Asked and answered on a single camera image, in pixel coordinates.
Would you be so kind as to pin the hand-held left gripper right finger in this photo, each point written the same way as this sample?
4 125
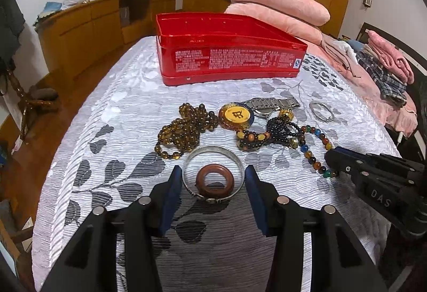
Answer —
255 192

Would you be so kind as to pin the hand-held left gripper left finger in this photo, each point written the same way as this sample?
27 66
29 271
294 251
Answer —
171 192

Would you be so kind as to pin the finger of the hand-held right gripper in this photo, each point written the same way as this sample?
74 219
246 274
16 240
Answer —
350 152
337 165

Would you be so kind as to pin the silver bangle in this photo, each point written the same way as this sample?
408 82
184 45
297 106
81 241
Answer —
213 149

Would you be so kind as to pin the round amber pendant gold centre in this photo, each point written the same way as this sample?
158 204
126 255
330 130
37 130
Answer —
237 115

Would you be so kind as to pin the silver metal watch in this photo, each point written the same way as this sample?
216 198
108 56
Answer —
267 102

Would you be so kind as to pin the red tin box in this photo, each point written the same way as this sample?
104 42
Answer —
233 61

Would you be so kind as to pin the pink bed sheet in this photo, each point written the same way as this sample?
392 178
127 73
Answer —
363 85

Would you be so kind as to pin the plaid shirt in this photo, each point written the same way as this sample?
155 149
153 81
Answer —
383 78

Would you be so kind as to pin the white grey leaf bedspread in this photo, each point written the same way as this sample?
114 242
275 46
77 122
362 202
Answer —
116 132

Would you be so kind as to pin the beige garment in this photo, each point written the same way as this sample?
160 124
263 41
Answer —
337 51

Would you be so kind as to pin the pink folded clothing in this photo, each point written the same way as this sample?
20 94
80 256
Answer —
393 58

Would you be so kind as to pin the flat pink folded quilt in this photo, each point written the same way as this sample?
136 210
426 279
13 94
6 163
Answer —
287 23

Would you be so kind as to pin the wooden coat rack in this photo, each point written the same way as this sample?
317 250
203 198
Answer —
23 101

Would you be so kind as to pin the wooden sideboard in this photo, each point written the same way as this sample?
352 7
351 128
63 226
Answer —
80 31

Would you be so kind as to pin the blue cloth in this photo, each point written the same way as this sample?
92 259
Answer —
50 8

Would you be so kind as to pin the dark hanging clothes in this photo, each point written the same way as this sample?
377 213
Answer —
10 25

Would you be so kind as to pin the dark wooden bed frame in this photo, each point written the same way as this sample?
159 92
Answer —
415 51

